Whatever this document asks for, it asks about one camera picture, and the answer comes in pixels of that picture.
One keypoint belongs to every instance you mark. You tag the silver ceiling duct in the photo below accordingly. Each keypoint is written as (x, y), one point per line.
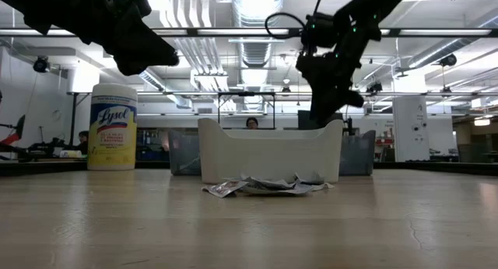
(257, 12)

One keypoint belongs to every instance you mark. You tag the blue storage crates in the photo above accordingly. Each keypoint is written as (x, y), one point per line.
(151, 146)

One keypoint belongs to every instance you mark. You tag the white packet with red block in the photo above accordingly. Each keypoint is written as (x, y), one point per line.
(223, 188)

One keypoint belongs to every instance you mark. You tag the black tripod stand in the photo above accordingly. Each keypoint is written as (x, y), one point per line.
(72, 117)

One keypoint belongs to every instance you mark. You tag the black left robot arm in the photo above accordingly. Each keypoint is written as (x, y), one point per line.
(23, 4)

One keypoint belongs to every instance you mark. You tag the white square column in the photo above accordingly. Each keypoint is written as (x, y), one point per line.
(410, 129)

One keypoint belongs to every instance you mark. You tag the white plastic bin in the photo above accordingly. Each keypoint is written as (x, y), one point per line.
(268, 152)

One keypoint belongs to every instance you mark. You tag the white packet with grey text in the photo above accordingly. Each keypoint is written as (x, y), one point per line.
(268, 186)

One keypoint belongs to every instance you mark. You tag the black monitor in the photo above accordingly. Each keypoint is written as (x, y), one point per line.
(303, 121)

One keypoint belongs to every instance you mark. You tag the black frame of far station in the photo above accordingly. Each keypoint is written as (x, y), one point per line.
(246, 93)

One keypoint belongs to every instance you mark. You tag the large translucent grey bin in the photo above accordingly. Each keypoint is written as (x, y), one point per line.
(358, 152)

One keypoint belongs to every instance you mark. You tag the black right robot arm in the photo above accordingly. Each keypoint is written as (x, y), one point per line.
(373, 4)

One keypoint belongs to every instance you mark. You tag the red black clamp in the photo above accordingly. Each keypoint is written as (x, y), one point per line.
(13, 138)

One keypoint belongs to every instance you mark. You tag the crumpled white printed packet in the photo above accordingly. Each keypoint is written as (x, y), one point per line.
(313, 181)

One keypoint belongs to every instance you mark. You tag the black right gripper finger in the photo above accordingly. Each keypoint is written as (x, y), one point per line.
(334, 107)
(318, 109)

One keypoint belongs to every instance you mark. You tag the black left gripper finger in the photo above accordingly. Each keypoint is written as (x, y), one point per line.
(134, 68)
(144, 43)

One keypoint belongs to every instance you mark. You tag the black ceiling-mounted camera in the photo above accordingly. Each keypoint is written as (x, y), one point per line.
(448, 60)
(374, 87)
(41, 64)

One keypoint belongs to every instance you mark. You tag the yellow white Lysol wipes canister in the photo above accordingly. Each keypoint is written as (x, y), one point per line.
(113, 125)

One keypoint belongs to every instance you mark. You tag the person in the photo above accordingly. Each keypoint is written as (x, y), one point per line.
(252, 123)
(83, 142)

